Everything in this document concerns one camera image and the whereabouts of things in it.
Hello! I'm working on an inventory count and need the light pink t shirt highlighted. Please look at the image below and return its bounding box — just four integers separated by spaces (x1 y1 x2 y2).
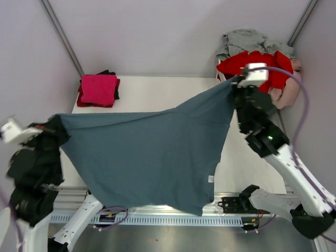
268 58 302 109

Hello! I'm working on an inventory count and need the white slotted cable duct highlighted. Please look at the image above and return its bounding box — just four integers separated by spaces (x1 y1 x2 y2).
49 214 244 226

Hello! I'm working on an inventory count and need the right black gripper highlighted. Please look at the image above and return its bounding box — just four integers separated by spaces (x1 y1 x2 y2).
227 76 259 131

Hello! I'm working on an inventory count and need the right corner aluminium profile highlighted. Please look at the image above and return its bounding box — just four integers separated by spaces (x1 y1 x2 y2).
287 0 320 47

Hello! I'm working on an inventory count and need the left corner aluminium profile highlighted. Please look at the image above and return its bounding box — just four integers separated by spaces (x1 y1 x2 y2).
39 0 85 76

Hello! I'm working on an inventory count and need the corner aluminium profile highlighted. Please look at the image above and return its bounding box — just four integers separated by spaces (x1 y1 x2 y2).
39 0 85 76
287 0 320 47

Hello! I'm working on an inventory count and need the white plastic laundry basket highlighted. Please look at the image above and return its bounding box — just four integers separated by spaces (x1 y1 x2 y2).
216 59 232 82

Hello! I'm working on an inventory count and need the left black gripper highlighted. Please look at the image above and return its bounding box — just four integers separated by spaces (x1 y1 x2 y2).
20 113 72 179

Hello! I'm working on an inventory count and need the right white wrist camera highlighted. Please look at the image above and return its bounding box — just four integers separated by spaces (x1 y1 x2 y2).
238 62 268 87

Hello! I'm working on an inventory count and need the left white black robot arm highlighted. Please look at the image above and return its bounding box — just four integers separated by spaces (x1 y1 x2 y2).
1 115 113 251

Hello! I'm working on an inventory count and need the folded black t shirt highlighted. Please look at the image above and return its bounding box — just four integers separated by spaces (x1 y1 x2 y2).
77 69 121 100

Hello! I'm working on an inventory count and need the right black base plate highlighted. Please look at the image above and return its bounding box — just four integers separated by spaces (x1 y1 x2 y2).
217 196 270 214

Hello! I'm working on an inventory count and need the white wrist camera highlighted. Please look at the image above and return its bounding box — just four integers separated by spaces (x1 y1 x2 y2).
238 62 268 87
1 117 43 145

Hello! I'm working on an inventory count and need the aluminium mounting rail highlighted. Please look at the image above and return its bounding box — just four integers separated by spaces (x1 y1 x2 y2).
54 186 300 217

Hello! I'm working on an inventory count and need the blue grey t shirt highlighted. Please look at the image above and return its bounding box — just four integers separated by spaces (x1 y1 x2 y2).
60 80 234 216

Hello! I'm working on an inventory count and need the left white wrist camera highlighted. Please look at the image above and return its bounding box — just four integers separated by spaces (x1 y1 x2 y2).
1 117 43 145

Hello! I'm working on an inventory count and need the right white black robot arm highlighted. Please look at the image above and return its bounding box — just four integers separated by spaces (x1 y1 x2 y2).
230 76 335 239

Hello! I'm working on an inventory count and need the right side aluminium rail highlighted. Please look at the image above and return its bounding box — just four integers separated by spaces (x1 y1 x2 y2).
275 109 290 144

